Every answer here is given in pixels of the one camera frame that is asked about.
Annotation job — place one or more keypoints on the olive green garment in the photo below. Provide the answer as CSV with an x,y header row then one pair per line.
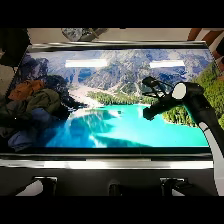
x,y
44,99

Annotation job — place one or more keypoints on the person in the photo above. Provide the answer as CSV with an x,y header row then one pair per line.
x,y
213,37

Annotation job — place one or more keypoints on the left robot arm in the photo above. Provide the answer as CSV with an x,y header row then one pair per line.
x,y
50,187

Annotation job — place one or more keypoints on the blue garment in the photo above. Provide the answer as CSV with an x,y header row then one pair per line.
x,y
22,139

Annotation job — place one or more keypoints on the dark grey garment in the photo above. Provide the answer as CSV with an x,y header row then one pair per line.
x,y
13,115

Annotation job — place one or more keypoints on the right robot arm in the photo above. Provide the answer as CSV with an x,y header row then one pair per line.
x,y
196,101

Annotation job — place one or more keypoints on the orange-brown garment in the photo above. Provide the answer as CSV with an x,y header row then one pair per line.
x,y
25,89

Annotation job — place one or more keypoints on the silver frame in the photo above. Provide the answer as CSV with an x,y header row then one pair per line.
x,y
110,164

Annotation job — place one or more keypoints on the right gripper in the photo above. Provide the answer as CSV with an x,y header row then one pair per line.
x,y
152,112

